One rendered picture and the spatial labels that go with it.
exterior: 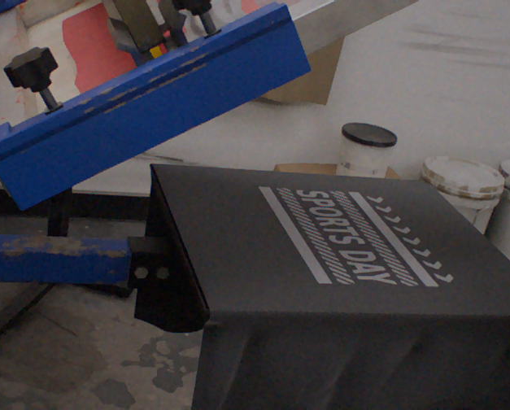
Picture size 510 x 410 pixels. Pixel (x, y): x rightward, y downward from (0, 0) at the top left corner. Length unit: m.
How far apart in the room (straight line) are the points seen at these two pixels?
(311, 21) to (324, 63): 2.49
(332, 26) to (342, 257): 0.44
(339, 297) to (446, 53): 2.53
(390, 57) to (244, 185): 2.15
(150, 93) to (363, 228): 0.58
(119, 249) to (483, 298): 0.48
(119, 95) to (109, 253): 0.42
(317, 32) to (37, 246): 0.52
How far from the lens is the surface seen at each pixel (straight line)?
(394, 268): 1.24
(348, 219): 1.35
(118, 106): 0.83
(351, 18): 0.87
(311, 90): 3.37
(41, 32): 1.33
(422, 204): 1.48
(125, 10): 0.94
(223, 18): 1.02
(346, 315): 1.10
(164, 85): 0.83
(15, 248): 1.20
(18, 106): 0.96
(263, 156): 3.46
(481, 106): 3.73
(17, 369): 2.58
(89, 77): 1.06
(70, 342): 2.70
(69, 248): 1.21
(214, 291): 1.08
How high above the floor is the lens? 1.47
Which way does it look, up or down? 23 degrees down
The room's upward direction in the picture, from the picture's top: 10 degrees clockwise
